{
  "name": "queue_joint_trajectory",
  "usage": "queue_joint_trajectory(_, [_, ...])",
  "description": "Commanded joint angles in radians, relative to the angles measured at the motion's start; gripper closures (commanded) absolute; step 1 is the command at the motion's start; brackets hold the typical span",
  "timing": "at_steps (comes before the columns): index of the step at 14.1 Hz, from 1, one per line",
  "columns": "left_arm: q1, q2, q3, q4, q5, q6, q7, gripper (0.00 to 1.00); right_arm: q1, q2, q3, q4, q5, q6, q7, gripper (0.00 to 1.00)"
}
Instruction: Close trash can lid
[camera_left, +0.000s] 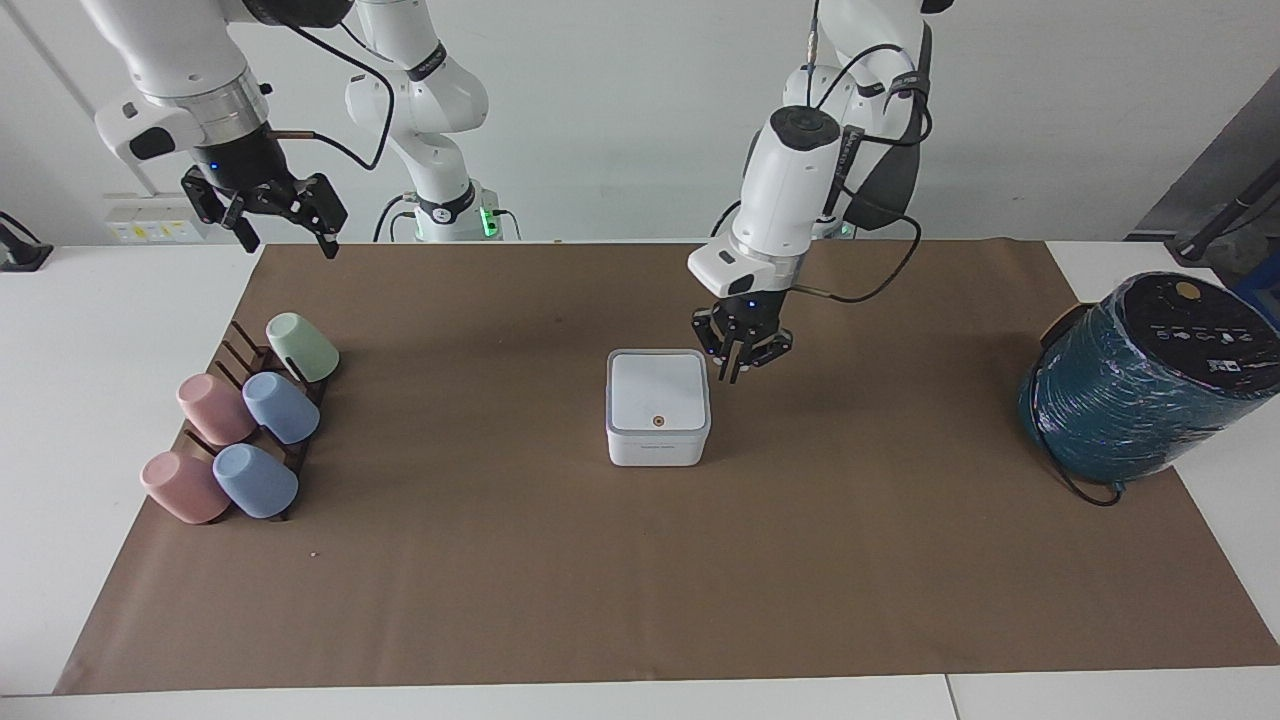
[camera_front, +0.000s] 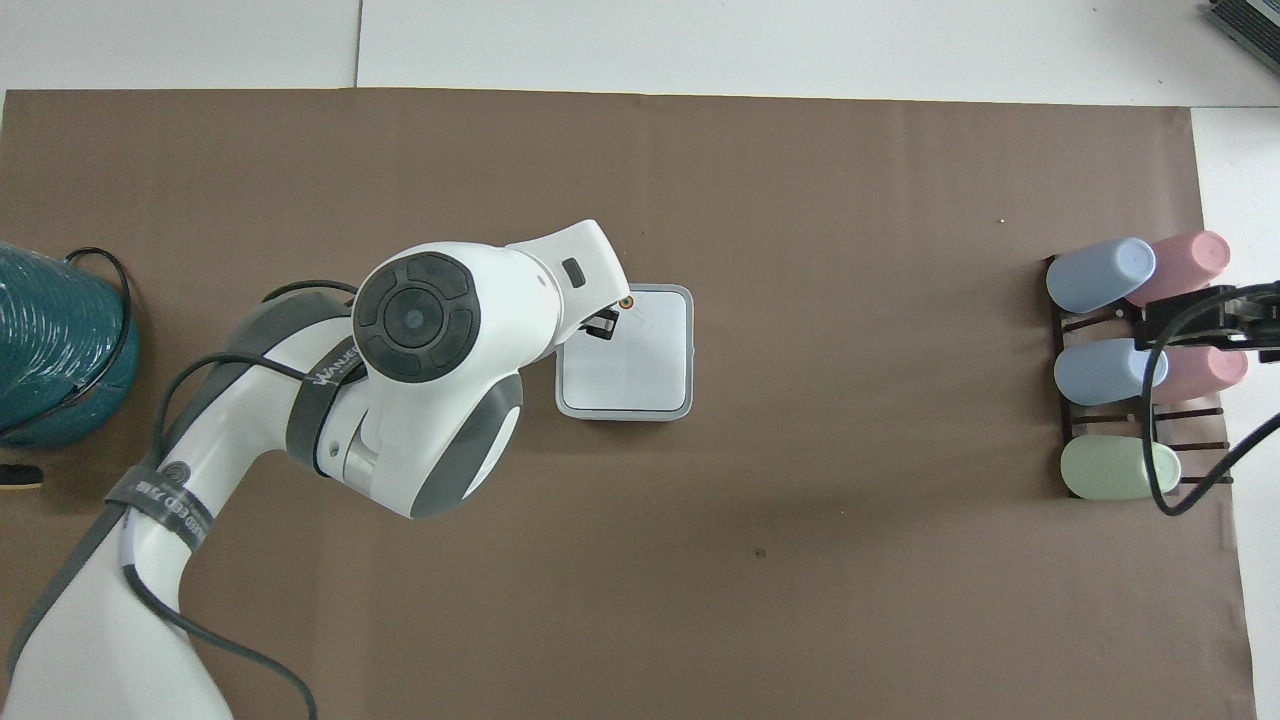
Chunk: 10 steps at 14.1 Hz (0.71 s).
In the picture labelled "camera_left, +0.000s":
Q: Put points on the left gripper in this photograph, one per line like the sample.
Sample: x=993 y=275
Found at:
x=752 y=312

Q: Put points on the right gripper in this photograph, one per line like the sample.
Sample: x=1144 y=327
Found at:
x=245 y=165

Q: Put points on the white square trash can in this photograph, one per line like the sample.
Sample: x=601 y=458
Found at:
x=657 y=405

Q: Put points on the green cup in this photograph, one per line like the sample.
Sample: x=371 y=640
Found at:
x=303 y=347

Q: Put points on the dark brown cup rack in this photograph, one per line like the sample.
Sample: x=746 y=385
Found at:
x=252 y=352

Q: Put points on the blue cup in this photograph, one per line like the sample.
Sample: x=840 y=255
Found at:
x=282 y=407
x=256 y=481

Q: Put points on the pink cup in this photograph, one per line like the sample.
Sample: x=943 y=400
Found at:
x=213 y=408
x=185 y=487

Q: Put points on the black stand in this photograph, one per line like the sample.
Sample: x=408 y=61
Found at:
x=1215 y=225
x=20 y=250

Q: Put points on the white wall socket strip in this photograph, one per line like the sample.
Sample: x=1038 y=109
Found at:
x=150 y=222

